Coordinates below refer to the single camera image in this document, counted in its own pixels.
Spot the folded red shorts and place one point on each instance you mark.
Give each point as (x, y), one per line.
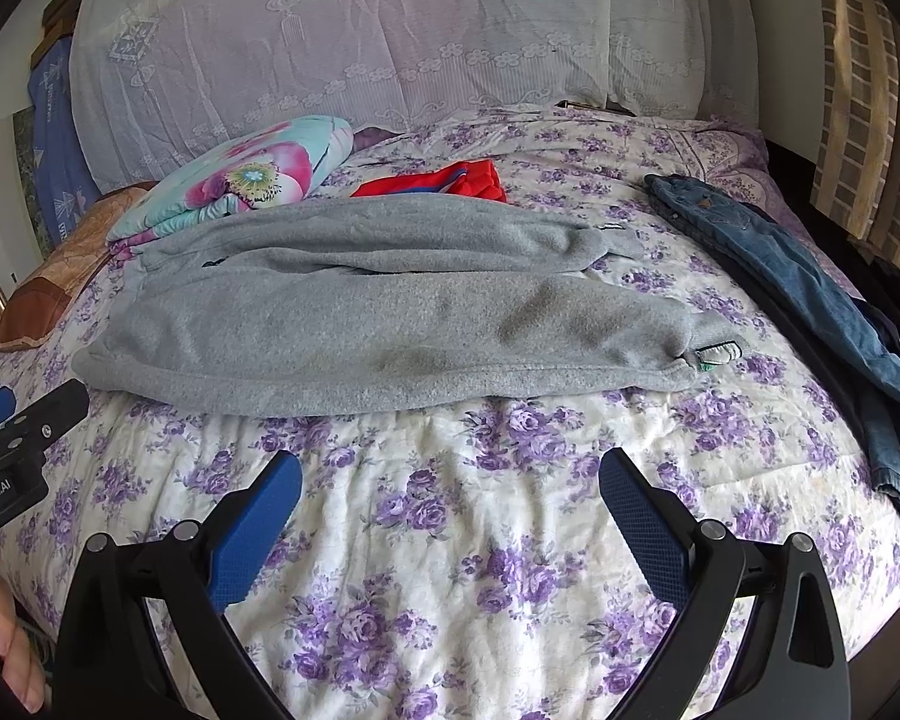
(475, 179)

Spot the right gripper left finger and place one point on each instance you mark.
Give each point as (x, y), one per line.
(109, 663)

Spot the beige checkered curtain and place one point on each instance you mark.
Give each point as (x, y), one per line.
(857, 175)

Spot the person's left hand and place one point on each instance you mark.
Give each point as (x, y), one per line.
(21, 669)

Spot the purple floral bedspread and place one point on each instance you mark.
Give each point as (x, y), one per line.
(459, 562)

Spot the blue patterned cloth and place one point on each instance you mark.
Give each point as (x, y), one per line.
(63, 183)

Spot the blue denim jeans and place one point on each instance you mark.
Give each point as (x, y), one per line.
(789, 273)

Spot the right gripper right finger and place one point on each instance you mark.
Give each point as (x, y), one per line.
(791, 662)

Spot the folded floral turquoise quilt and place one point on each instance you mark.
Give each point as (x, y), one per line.
(279, 165)

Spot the grey sweatpants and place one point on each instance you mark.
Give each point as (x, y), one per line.
(344, 307)

